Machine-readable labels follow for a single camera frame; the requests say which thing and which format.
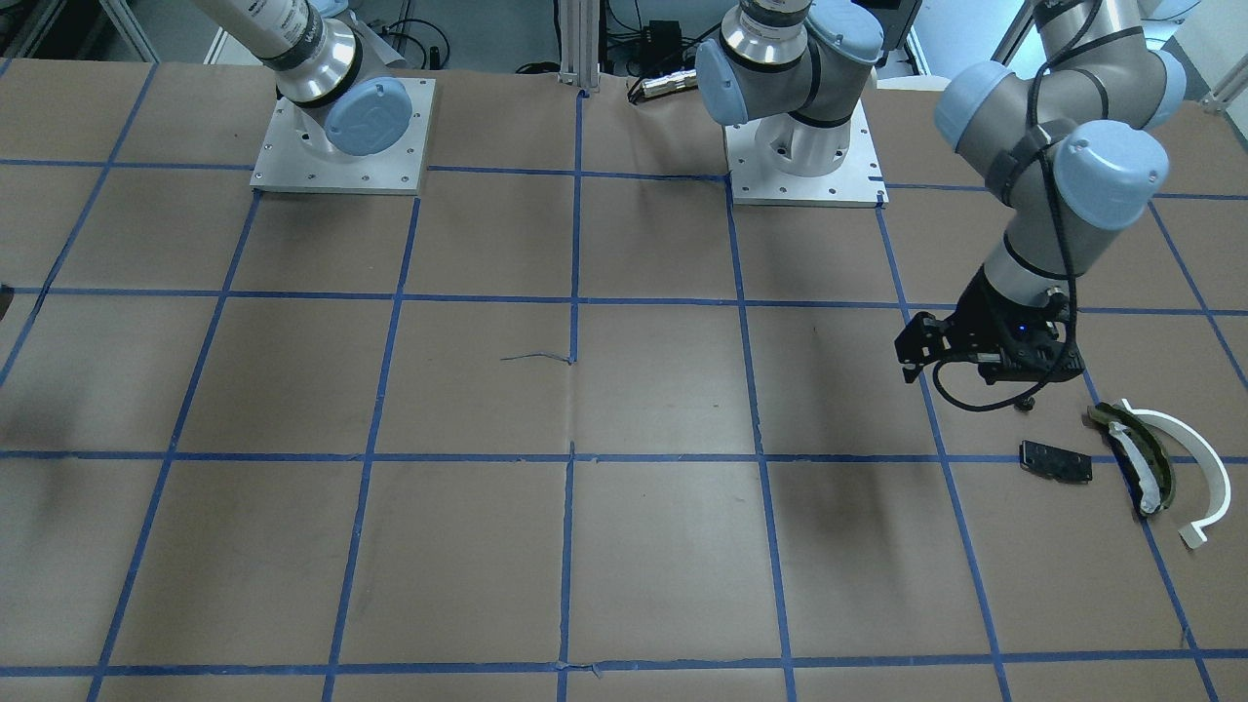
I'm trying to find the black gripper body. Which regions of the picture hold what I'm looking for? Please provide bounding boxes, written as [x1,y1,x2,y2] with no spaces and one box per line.
[951,270,1086,385]

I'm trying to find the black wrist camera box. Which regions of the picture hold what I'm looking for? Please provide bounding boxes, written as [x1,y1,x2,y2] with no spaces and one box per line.
[894,312,966,385]

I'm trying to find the grey green brake shoe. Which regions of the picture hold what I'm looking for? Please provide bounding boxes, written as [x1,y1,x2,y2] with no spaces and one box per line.
[1087,403,1176,518]

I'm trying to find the white curved plastic bracket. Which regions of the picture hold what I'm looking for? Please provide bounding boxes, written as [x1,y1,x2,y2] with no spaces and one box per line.
[1119,398,1232,550]

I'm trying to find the aluminium frame post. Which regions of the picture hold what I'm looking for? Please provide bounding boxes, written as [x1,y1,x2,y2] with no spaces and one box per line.
[557,0,602,94]

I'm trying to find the black flat plate part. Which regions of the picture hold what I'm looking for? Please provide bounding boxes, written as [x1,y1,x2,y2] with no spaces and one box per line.
[1018,440,1093,485]

